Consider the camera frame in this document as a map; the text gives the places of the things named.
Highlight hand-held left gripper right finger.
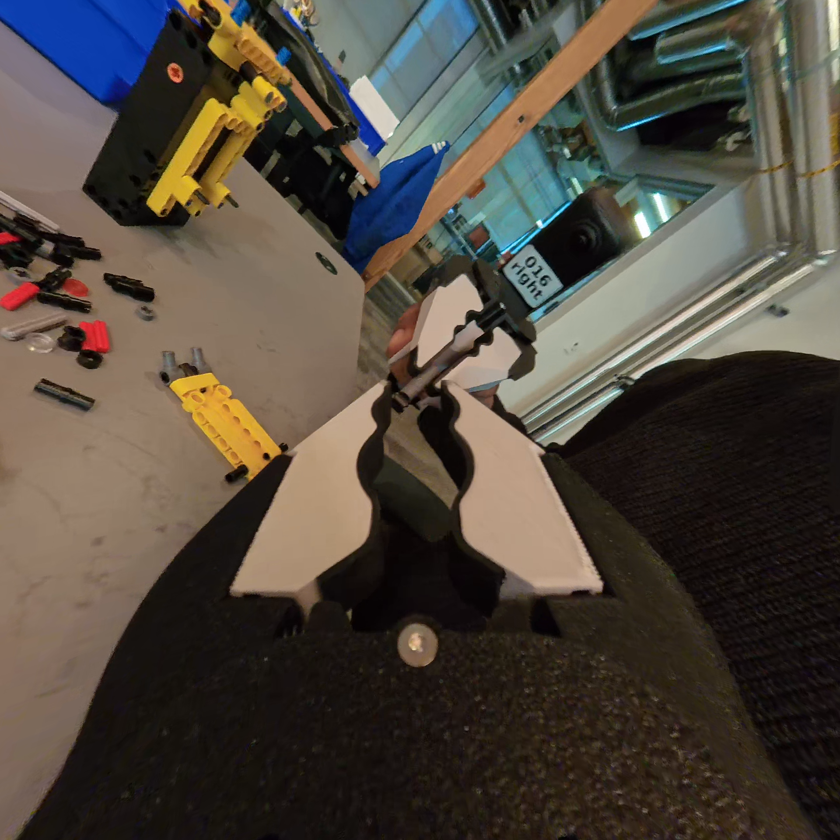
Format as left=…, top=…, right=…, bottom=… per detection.
left=436, top=381, right=605, bottom=618

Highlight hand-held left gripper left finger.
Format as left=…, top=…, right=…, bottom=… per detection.
left=228, top=379, right=395, bottom=610

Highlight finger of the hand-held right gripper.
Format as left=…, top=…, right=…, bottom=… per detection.
left=386, top=272, right=490, bottom=382
left=433, top=331, right=536, bottom=395

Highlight grey toy tube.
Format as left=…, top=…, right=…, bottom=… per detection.
left=397, top=322, right=480, bottom=404

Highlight yellow toy panel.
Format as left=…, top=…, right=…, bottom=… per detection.
left=159, top=346, right=290, bottom=484

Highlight person's right hand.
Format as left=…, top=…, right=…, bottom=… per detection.
left=386, top=303, right=422, bottom=361

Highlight black chair armrest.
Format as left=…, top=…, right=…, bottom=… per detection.
left=374, top=456, right=460, bottom=546

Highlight blue jacket white stripes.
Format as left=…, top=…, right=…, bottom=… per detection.
left=341, top=139, right=452, bottom=273

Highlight black desk wooden edge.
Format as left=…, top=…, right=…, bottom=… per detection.
left=243, top=0, right=382, bottom=240

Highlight wooden beam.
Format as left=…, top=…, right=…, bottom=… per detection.
left=361, top=0, right=660, bottom=291

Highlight white box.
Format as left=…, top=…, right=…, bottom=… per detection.
left=348, top=75, right=401, bottom=140

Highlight silver ventilation ducts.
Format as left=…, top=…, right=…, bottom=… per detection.
left=472, top=0, right=840, bottom=263

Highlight black yellow toy brick assembly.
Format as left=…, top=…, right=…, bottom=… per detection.
left=82, top=0, right=290, bottom=227

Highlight pile of small toy pins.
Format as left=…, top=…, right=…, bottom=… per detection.
left=0, top=190, right=158, bottom=371

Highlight blue plastic storage bin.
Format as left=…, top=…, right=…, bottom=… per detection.
left=0, top=0, right=173, bottom=109

